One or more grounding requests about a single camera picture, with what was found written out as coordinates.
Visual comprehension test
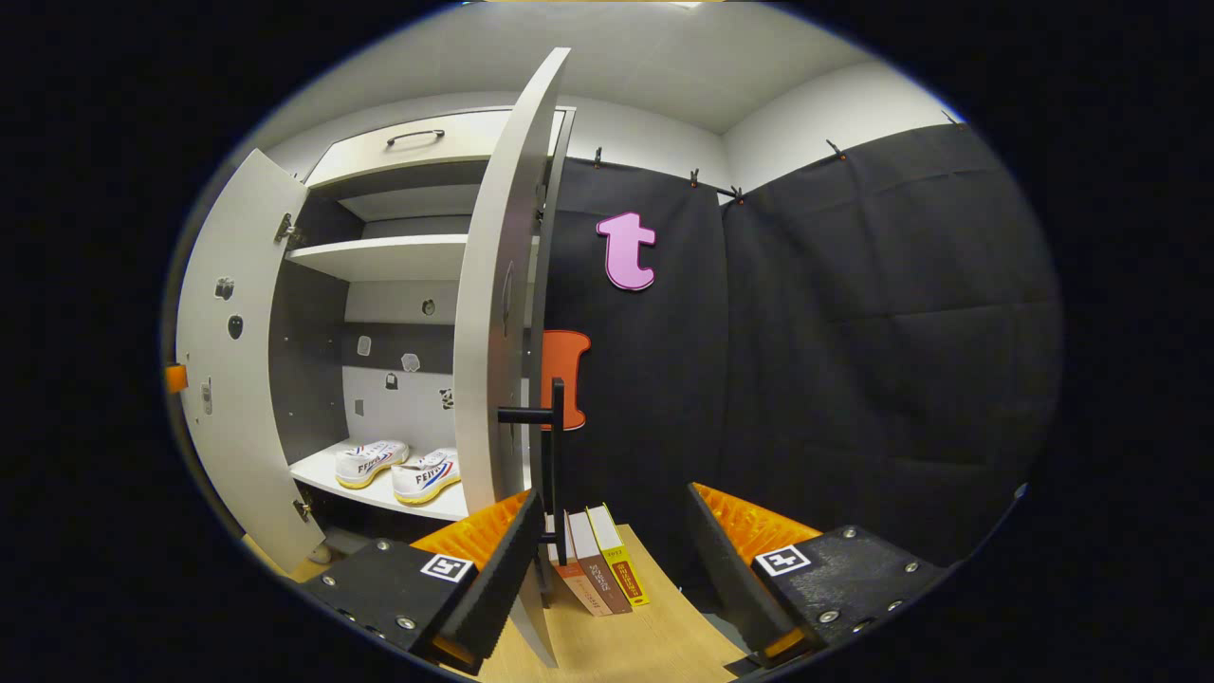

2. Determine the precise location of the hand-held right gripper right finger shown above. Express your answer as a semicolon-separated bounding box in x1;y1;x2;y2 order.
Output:
685;482;949;670

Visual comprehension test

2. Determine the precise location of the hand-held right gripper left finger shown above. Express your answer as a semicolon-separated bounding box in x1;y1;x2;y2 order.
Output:
302;489;545;676

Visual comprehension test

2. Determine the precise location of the white cabinet door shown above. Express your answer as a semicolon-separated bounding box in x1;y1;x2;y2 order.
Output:
453;47;575;670
175;147;328;575

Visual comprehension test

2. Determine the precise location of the white canvas shoe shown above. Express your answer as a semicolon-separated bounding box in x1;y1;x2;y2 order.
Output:
334;439;411;490
392;448;463;506

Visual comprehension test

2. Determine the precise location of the white and grey shoe cabinet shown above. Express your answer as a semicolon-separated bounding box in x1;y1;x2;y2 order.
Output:
270;106;579;561

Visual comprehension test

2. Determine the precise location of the orange spine book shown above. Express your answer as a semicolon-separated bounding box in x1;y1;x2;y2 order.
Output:
560;512;613;618

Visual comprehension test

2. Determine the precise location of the yellow spine book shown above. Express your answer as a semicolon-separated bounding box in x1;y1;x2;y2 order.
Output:
586;503;652;608

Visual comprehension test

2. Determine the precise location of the brown spine book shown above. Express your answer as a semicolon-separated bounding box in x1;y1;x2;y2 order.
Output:
567;510;634;615

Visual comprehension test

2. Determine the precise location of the black backdrop cloth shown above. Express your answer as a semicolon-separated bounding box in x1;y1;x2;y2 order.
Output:
531;121;1063;608

